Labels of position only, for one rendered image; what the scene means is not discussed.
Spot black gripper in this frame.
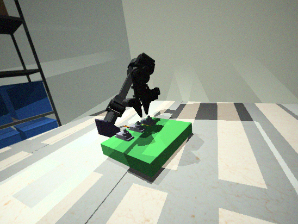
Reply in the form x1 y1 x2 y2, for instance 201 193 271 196
122 83 151 117

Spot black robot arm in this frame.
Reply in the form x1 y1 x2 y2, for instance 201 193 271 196
104 52 160 125

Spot green rectangular slab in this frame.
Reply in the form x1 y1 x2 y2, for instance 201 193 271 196
101 117 192 177

